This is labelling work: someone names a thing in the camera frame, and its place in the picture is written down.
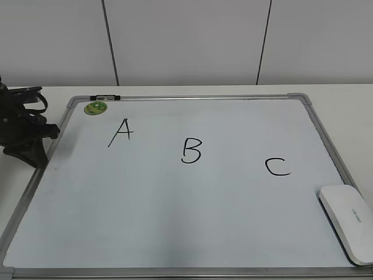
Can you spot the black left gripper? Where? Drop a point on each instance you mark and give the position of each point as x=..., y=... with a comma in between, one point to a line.
x=17, y=121

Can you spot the green round magnet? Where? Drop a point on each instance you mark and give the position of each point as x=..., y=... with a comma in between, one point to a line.
x=95, y=108

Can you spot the white board with grey frame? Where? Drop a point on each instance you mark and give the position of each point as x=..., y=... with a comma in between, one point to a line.
x=182, y=187

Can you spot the white board eraser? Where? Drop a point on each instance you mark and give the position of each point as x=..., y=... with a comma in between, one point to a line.
x=351, y=217

